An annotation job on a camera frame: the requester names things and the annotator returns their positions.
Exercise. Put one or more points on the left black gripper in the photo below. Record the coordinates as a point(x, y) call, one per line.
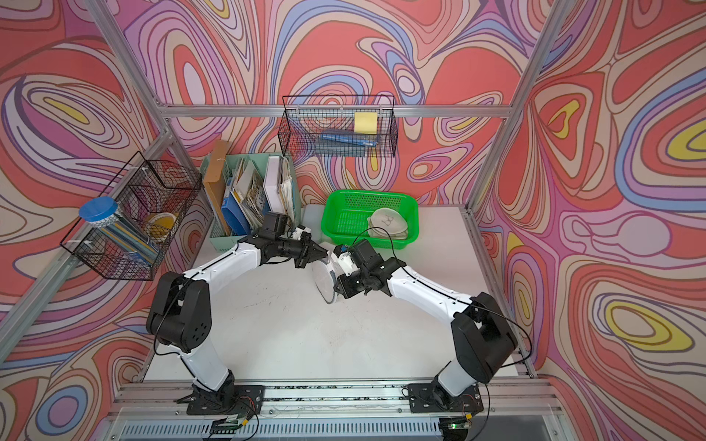
point(308, 254)

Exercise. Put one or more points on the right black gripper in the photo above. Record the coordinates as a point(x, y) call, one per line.
point(344, 284)

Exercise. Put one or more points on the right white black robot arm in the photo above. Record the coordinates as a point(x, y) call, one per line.
point(481, 334)

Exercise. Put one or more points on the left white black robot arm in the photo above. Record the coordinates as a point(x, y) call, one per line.
point(181, 318)

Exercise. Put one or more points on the green plastic basket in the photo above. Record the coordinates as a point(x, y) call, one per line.
point(347, 211)

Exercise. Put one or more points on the white book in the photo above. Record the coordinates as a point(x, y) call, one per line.
point(278, 187)

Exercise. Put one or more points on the blue folder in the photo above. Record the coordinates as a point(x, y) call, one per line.
point(233, 216)

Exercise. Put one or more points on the mint green file organizer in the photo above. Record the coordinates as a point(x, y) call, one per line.
point(244, 175)

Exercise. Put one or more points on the blue pen pouch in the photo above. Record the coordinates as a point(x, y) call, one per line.
point(354, 139)

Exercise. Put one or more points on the brown cardboard folder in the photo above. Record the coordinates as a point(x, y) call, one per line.
point(214, 182)

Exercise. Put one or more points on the yellow sticky note pad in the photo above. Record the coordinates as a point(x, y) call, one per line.
point(366, 123)

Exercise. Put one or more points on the green circuit board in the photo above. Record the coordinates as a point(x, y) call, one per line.
point(226, 426)

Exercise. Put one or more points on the blue lidded clear jar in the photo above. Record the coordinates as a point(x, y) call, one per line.
point(105, 214)

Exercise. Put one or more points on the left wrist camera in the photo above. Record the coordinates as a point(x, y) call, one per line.
point(299, 231)

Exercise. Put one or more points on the back black wire basket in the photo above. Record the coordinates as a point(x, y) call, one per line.
point(305, 117)

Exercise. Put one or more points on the black wire basket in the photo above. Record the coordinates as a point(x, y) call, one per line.
point(142, 187)
point(305, 117)

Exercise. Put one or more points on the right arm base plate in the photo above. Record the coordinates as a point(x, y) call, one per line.
point(432, 398)

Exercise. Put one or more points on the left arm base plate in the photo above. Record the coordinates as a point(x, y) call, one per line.
point(231, 400)

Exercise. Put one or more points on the left black wire basket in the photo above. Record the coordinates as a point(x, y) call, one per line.
point(142, 187)

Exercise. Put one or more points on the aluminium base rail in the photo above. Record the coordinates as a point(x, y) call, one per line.
point(515, 409)

